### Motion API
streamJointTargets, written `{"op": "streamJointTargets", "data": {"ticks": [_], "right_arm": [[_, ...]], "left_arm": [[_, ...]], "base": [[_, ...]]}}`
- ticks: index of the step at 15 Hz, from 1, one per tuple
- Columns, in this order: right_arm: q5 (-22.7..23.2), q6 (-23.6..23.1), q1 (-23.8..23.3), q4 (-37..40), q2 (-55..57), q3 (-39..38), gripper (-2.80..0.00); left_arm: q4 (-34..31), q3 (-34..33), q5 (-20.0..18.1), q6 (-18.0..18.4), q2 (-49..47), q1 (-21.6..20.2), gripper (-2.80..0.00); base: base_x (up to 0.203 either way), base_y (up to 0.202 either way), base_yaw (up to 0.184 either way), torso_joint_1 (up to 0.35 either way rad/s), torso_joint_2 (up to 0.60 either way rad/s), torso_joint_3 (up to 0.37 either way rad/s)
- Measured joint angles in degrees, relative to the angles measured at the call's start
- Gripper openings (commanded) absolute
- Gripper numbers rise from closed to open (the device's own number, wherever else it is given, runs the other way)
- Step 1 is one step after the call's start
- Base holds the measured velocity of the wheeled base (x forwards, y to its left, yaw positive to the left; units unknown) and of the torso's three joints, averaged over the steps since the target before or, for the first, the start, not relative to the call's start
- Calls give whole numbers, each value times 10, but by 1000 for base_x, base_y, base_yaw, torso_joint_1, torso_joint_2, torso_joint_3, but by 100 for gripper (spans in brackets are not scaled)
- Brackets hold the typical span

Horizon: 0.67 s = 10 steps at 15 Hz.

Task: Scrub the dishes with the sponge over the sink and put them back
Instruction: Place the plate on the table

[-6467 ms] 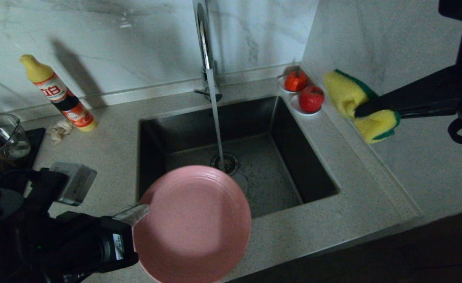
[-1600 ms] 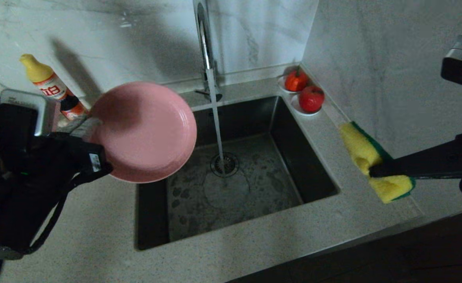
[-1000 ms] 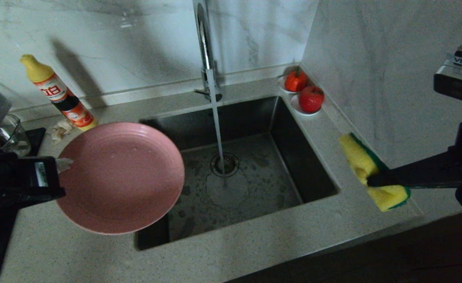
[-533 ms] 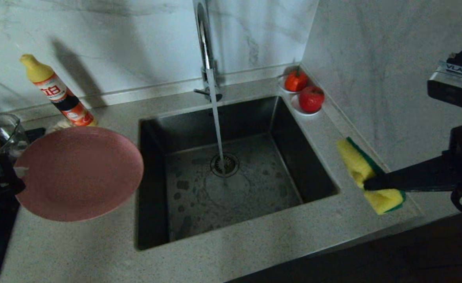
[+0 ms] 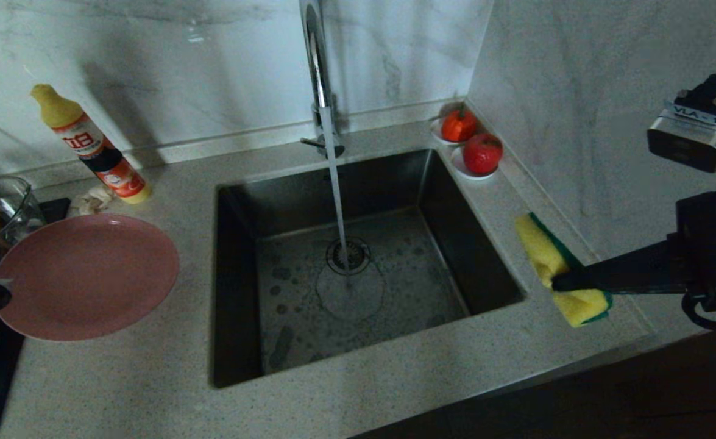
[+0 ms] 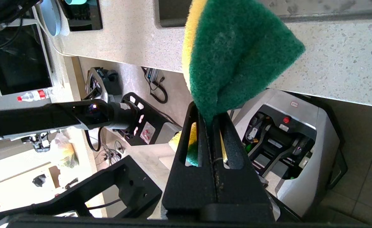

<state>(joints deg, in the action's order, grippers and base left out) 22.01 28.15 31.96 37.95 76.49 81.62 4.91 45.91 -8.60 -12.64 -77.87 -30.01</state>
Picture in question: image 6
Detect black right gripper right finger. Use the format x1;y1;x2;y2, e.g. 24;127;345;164
209;111;275;219

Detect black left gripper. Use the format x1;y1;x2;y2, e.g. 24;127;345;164
0;0;41;29

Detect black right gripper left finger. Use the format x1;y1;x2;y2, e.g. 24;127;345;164
161;101;218;219

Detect green and yellow sponge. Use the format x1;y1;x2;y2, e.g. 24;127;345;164
168;0;306;167

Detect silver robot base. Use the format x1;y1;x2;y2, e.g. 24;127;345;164
233;89;348;219

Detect pale blue oval disc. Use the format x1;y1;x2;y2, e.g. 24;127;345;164
40;0;61;37

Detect silver framed black appliance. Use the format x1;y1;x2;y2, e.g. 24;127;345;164
0;19;55;110

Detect clear bottle red label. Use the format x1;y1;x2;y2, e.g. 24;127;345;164
17;90;52;102

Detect silver power adapter box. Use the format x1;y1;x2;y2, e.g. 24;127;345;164
146;67;165;83

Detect black box device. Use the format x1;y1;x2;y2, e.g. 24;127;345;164
86;67;122;99

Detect translucent plastic bag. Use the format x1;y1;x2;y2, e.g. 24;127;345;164
51;133;79;169

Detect coiled black cable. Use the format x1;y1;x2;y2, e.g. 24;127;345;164
148;79;169;104

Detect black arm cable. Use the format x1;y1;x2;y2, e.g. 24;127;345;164
85;128;103;152

